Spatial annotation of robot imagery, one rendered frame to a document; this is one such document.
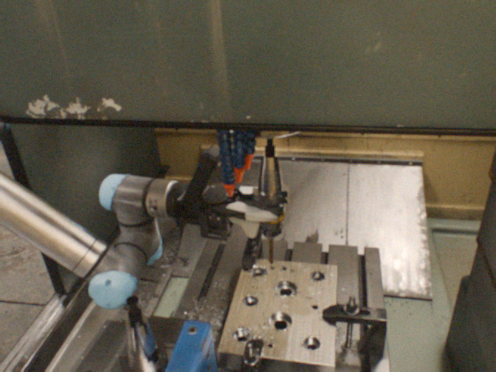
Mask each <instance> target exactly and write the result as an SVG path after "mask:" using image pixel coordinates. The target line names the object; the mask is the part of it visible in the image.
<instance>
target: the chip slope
mask: <svg viewBox="0 0 496 372"><path fill-rule="evenodd" d="M261 158H262V154H255V155H254V157H253V160H252V164H251V167H250V169H249V170H246V169H244V174H243V176H242V180H241V183H247V184H251V185H258V180H259V174H260V169H261ZM422 160H423V159H388V158H367V157H345V156H304V155H283V154H278V161H279V166H280V174H281V180H283V183H284V184H286V185H287V186H288V188H289V203H288V204H286V203H285V219H284V220H283V221H281V224H283V229H282V230H281V234H280V235H278V236H277V237H276V238H274V239H273V240H282V241H288V242H289V245H288V249H293V246H294V241H303V242H313V243H323V249H322V252H328V245H329V244H334V245H345V246H356V247H358V254H362V255H364V254H365V247H376V248H379V249H380V258H381V267H382V283H383V292H384V297H387V298H389V297H395V298H404V299H413V300H428V301H433V293H432V282H431V272H430V254H429V245H428V234H427V225H426V216H425V206H424V188H423V179H422V169H421V166H422ZM221 169H222V167H221V163H220V165H219V167H217V169H215V170H214V171H213V173H212V175H211V177H210V179H209V181H208V183H207V185H208V186H210V185H213V184H222V183H223V176H222V171H221ZM207 239H208V238H202V235H201V229H199V225H194V224H186V226H185V231H183V234H182V240H181V242H180V246H179V251H178V255H177V257H176V258H178V257H189V258H190V262H189V266H188V267H186V268H185V267H183V266H182V265H183V264H180V263H179V262H178V261H177V263H175V267H174V270H173V278H188V279H189V277H190V274H191V272H192V270H193V267H194V265H195V263H196V260H197V258H198V256H199V253H200V252H201V250H202V247H203V246H204V244H205V243H206V242H207Z"/></svg>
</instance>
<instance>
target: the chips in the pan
mask: <svg viewBox="0 0 496 372"><path fill-rule="evenodd" d="M183 231H185V228H183V229H179V228H176V227H174V228H173V229H171V230H170V232H169V234H167V235H166V236H165V237H164V238H163V239H164V240H163V241H162V254H161V256H160V257H159V261H160V263H161V265H159V267H162V268H163V267H164V269H166V268H167V267H168V266H171V265H173V264H175V263H177V261H178V262H179V264H183V265H182V266H183V267H185V268H186V267H188V266H189V262H190V258H189V257H178V258H176V257H177V255H178V251H179V246H180V242H181V240H182V234H183ZM151 283H152V282H150V283H148V282H147V283H138V285H137V289H136V291H135V292H134V293H133V294H132V296H137V297H138V300H139V302H138V304H137V307H138V308H142V307H144V306H147V303H148V302H149V301H150V300H151V299H152V298H153V296H152V294H155V289H154V288H155V286H151ZM122 309H123V310H124V311H129V310H130V307H129V306H127V305H126V306H123V307H122Z"/></svg>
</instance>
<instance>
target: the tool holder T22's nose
mask: <svg viewBox="0 0 496 372"><path fill-rule="evenodd" d="M282 229H283V224H281V223H277V224H264V223H260V227H259V232H260V233H261V234H262V235H263V236H264V237H265V238H268V239H274V238H276V237H277V236H278V235H280V234H281V230H282Z"/></svg>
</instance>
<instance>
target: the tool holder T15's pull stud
mask: <svg viewBox="0 0 496 372"><path fill-rule="evenodd" d="M138 302H139V300H138V297H137V296H130V297H128V298H127V300H126V303H127V306H129V307H130V310H129V312H128V317H129V322H130V324H131V325H133V326H137V325H139V324H140V323H142V322H143V315H142V309H139V308H138V307H137V304H138Z"/></svg>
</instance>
